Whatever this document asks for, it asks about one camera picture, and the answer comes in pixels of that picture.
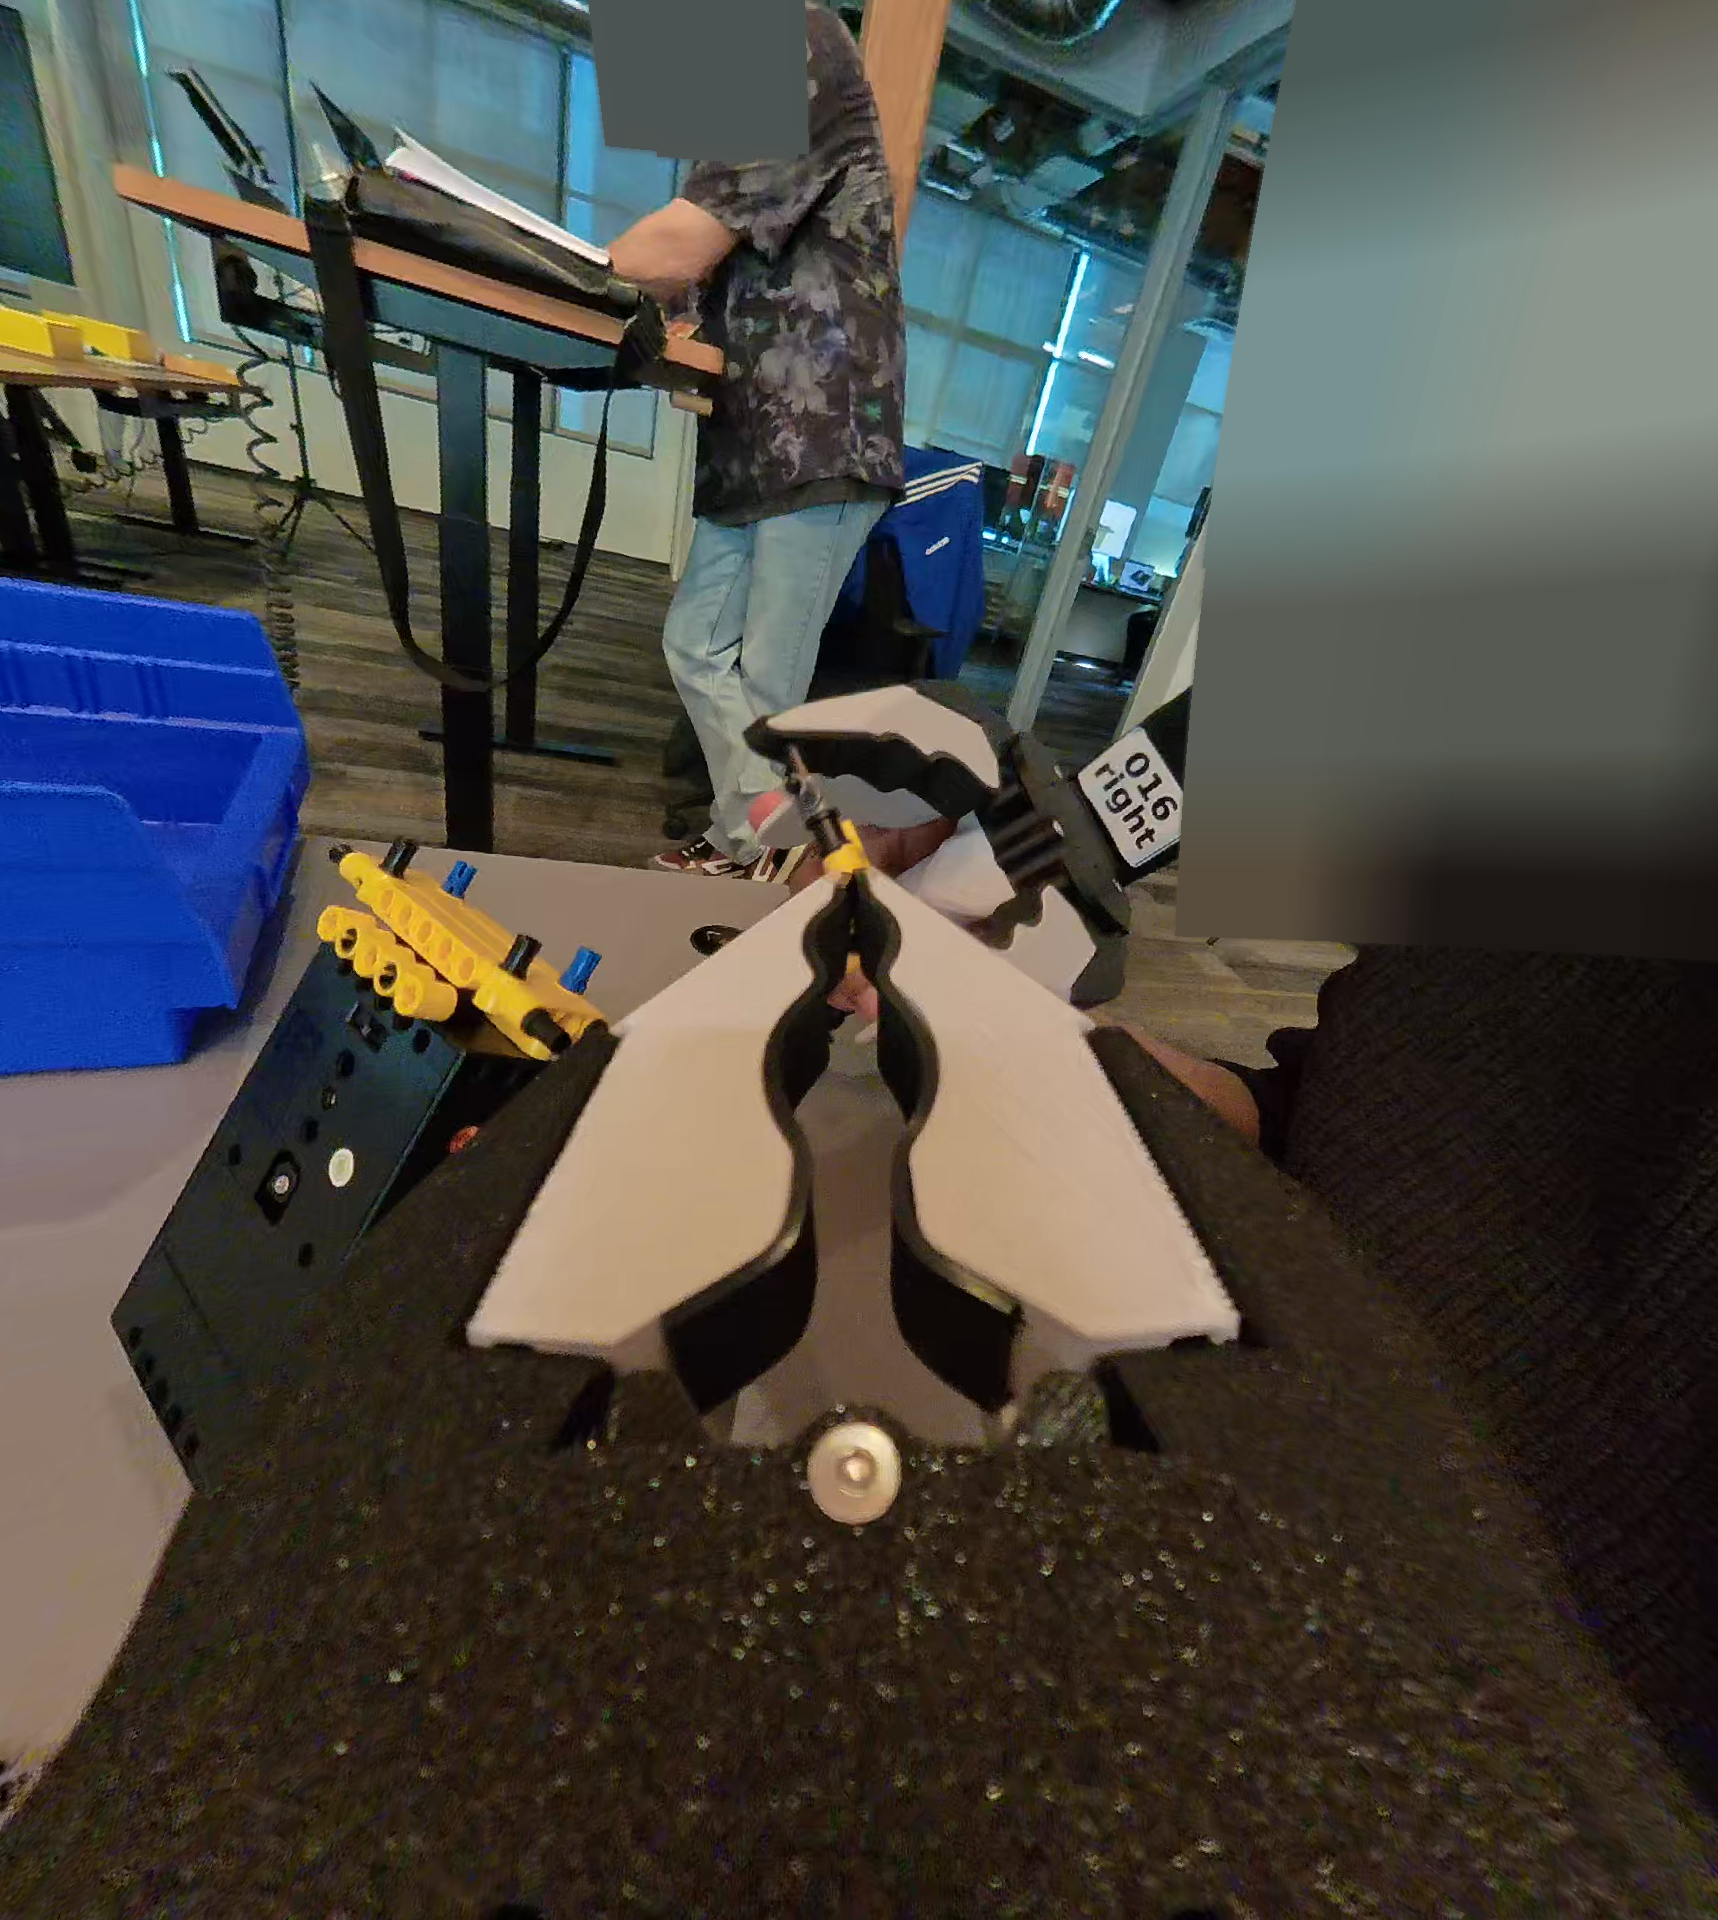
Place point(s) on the wooden standing desk black legs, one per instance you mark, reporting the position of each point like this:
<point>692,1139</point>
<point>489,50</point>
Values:
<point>468,451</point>

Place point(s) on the blue plastic bin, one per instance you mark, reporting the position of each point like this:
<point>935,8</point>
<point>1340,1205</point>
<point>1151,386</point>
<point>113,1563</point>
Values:
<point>49,825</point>

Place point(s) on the person's right hand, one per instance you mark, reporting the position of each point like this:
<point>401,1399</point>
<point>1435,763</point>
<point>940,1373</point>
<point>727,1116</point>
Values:
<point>907,845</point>

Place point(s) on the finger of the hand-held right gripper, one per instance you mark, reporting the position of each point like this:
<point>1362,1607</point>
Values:
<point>979,878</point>
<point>905,729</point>

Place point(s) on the long wooden desk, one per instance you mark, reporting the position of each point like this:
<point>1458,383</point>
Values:
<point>49,375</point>

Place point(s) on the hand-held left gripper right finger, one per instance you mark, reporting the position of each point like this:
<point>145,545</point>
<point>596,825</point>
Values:
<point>1068,1184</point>

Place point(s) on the blue striped jacket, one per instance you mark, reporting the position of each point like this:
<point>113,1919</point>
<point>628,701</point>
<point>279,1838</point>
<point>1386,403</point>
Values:
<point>935,555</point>

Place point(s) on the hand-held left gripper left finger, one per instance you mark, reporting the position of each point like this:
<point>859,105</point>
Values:
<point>635,1184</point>

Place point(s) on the yellow brick panel with axle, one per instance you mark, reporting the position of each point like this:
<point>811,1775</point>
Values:
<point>833,819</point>

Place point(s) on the yellow black toy brick model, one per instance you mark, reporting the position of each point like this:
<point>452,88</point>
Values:
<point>318,1201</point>

